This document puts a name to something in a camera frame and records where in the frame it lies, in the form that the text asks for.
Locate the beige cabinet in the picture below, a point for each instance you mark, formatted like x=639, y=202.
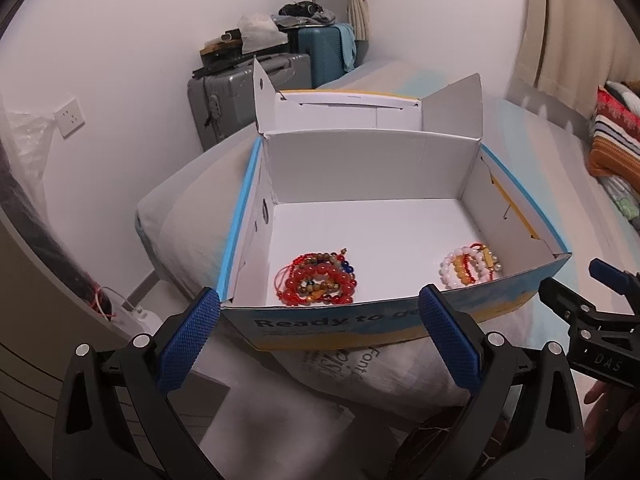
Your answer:
x=30, y=320

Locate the teal suitcase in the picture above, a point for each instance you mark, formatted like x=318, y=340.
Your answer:
x=325, y=55

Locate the green floral cloth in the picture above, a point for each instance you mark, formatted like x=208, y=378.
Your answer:
x=627, y=210

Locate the white crumpled bag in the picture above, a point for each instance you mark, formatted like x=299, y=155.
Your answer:
x=260, y=32

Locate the white and blue cardboard box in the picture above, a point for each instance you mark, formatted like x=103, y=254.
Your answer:
x=370, y=225

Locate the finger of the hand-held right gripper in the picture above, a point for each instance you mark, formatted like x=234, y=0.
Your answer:
x=607, y=269
x=562, y=295

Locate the clear plastic bag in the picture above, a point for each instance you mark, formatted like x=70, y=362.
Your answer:
x=25, y=150

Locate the pale blue printed bed sheet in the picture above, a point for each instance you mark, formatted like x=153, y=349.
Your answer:
x=190, y=195

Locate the dark flat case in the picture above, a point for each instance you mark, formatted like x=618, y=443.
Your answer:
x=220, y=52

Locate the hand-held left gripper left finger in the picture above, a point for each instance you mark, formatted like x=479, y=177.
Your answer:
x=187, y=340

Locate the white wall socket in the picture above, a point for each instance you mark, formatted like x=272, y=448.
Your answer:
x=70, y=117

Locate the person's right hand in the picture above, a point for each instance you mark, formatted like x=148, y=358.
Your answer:
x=597, y=395

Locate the black headphones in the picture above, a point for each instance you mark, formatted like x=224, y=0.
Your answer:
x=300, y=9

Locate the striped folded blankets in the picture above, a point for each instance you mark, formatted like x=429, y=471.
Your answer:
x=615, y=130

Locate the tied beige curtain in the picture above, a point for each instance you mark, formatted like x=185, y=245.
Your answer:
x=359, y=5

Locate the light blue cloth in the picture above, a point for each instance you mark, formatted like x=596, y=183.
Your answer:
x=347, y=45

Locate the wide beige curtain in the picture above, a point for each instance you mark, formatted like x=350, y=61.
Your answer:
x=575, y=35

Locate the grey suitcase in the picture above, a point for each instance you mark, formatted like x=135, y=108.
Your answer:
x=230, y=105

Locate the white charger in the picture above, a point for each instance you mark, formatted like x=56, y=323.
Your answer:
x=140, y=316

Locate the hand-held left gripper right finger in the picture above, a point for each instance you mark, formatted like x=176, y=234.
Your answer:
x=447, y=340

